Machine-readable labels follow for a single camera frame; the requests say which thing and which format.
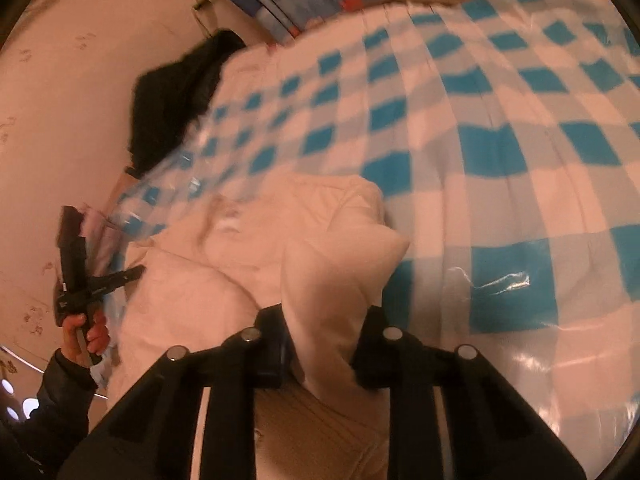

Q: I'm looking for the person's left hand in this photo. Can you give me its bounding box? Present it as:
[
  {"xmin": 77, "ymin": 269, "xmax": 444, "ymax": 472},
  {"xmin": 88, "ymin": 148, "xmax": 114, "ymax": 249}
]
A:
[{"xmin": 61, "ymin": 310, "xmax": 112, "ymax": 367}]

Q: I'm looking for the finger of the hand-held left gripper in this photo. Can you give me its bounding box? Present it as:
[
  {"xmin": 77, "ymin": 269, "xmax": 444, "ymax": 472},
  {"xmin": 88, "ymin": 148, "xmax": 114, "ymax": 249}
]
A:
[{"xmin": 90, "ymin": 266, "xmax": 147, "ymax": 306}]

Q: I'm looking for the blue checkered plastic sheet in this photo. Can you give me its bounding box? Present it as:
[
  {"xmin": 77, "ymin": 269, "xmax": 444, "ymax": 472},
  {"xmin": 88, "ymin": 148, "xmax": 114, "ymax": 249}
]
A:
[{"xmin": 107, "ymin": 0, "xmax": 640, "ymax": 471}]

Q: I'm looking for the pink garment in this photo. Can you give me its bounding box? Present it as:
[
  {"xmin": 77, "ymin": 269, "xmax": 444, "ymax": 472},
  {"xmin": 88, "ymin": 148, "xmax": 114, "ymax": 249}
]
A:
[{"xmin": 82, "ymin": 204, "xmax": 123, "ymax": 271}]

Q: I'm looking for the white quilted jacket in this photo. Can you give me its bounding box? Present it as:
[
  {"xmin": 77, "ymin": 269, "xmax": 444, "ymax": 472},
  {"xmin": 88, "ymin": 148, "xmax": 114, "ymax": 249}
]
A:
[{"xmin": 102, "ymin": 174, "xmax": 413, "ymax": 480}]

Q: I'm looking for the black jacket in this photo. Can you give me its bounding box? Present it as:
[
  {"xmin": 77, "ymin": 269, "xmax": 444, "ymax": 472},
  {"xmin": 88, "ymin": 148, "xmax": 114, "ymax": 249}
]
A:
[{"xmin": 125, "ymin": 29, "xmax": 248, "ymax": 178}]

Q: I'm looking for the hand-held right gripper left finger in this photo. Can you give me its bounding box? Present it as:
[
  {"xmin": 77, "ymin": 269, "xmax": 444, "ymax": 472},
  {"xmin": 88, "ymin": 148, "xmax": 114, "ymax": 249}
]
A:
[{"xmin": 57, "ymin": 305, "xmax": 301, "ymax": 480}]

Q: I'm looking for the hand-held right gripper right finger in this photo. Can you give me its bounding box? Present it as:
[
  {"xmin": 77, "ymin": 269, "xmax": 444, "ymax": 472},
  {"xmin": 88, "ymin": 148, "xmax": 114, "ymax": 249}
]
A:
[{"xmin": 350, "ymin": 305, "xmax": 588, "ymax": 480}]

